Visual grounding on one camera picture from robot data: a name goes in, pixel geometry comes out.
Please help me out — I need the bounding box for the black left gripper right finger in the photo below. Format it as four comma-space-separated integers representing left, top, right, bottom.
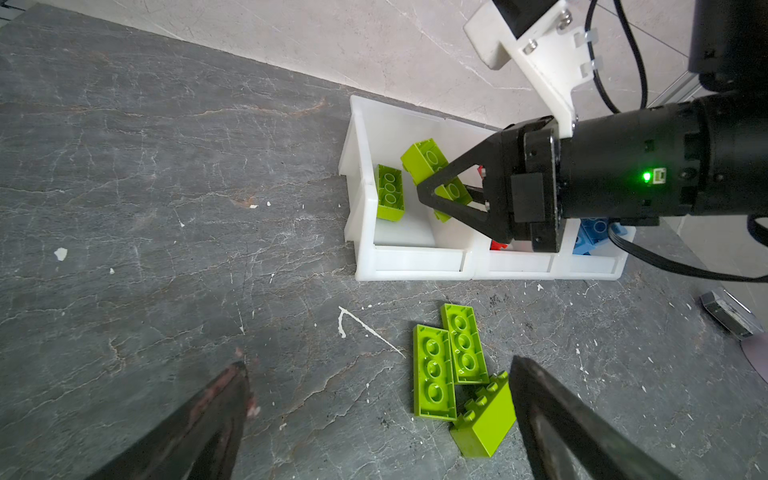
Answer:
509, 356, 677, 479

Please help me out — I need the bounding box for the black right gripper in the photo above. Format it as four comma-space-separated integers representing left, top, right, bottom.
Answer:
416, 102, 702, 252

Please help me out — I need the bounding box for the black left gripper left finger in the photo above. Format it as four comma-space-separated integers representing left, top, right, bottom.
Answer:
89, 361, 251, 479

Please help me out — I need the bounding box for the green lego brick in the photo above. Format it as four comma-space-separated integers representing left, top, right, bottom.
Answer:
413, 324, 457, 421
375, 164, 405, 222
440, 303, 489, 385
401, 139, 472, 205

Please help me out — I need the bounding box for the blue lego brick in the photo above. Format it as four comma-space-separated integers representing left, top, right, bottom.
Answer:
573, 218, 628, 255

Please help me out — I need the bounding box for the green lego brick top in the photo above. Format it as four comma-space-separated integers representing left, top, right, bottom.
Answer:
375, 164, 405, 222

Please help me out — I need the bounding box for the white left plastic bin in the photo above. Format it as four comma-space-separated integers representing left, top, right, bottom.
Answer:
339, 95, 496, 281

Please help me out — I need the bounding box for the white right plastic bin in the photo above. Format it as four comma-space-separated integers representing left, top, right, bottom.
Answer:
554, 219, 636, 280

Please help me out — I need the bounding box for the small clear case clock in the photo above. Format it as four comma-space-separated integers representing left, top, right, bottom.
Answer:
700, 287, 765, 339

